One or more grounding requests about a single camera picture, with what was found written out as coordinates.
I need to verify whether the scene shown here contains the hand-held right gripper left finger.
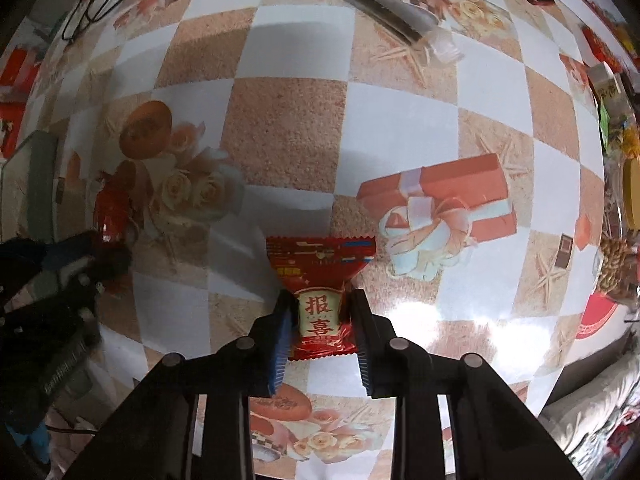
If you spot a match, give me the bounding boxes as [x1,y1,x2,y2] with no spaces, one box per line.
[64,290,296,480]

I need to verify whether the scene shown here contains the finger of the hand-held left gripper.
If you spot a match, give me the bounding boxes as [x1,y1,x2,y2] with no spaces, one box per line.
[44,231,132,287]

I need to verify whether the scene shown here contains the bag of peanuts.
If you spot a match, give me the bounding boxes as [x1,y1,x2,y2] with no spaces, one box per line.
[596,234,638,295]

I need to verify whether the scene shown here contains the person's left hand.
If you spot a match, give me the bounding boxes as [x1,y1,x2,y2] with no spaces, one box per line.
[5,424,52,464]

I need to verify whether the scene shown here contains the red snack packet yellow label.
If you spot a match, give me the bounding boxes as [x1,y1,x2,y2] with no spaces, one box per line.
[264,234,377,362]

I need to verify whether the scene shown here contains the glass tray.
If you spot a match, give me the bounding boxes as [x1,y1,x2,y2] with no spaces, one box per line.
[0,129,62,242]

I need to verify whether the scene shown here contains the grey cushion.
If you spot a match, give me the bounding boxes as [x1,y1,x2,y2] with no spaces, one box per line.
[536,349,640,480]

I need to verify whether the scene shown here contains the white printed mug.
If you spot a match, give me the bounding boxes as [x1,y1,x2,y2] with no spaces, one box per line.
[586,61,624,107]

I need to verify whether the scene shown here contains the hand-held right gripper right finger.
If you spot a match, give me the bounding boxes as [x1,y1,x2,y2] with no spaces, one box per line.
[346,289,582,480]

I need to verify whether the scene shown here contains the yellow round lid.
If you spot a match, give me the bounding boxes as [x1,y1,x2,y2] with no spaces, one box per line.
[620,160,640,233]

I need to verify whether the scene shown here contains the black power adapter with cable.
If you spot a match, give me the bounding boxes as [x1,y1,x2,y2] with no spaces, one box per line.
[59,0,153,44]

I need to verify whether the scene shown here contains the red zigzag-edged snack packet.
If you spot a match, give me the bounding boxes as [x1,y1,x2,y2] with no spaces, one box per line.
[91,169,135,247]

